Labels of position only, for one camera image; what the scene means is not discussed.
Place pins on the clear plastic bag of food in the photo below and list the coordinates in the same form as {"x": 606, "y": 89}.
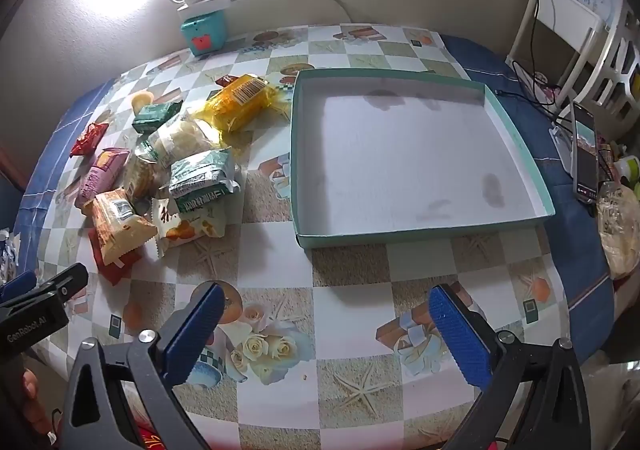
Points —
{"x": 617, "y": 230}

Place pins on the pink snack packet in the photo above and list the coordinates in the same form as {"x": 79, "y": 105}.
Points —
{"x": 97, "y": 177}

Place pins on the clear packet of white cakes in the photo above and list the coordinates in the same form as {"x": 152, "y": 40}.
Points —
{"x": 182, "y": 137}

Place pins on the large red snack packet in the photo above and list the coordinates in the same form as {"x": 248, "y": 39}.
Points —
{"x": 117, "y": 271}

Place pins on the yellow clear snack packet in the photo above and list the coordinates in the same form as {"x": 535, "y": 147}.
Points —
{"x": 240, "y": 102}

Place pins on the small teal box red label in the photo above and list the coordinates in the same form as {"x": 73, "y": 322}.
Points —
{"x": 200, "y": 29}

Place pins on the red patterned snack packet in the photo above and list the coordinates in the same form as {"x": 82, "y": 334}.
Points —
{"x": 87, "y": 139}

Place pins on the dark green snack packet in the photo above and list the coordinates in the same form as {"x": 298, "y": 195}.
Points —
{"x": 155, "y": 115}

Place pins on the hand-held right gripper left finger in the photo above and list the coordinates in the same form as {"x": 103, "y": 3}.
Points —
{"x": 195, "y": 335}

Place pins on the clear rice cracker packet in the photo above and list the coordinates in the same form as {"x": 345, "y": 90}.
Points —
{"x": 137, "y": 174}

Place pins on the white phone stand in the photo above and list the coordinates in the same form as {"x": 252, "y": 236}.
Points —
{"x": 562, "y": 144}

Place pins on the person's left hand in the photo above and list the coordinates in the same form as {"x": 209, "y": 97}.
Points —
{"x": 30, "y": 387}

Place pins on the shallow teal cardboard box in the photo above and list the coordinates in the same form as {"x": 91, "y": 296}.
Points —
{"x": 400, "y": 154}

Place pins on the green and white snack packet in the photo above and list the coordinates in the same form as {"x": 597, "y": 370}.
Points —
{"x": 200, "y": 177}

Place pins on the checkered printed tablecloth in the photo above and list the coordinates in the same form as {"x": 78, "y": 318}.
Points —
{"x": 350, "y": 270}

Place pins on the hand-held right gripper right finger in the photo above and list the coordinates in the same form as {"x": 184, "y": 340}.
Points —
{"x": 460, "y": 345}

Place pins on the white power strip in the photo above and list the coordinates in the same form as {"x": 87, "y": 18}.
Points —
{"x": 210, "y": 2}

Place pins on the orange and cream snack packet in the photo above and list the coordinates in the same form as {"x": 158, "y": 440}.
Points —
{"x": 117, "y": 225}

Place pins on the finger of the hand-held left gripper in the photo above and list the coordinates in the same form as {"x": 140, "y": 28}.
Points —
{"x": 60, "y": 282}

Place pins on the black smartphone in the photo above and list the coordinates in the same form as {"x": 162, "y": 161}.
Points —
{"x": 585, "y": 154}

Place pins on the white packet with orange print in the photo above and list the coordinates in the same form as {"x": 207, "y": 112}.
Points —
{"x": 187, "y": 227}

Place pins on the small red packet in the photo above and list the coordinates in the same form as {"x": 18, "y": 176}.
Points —
{"x": 226, "y": 79}

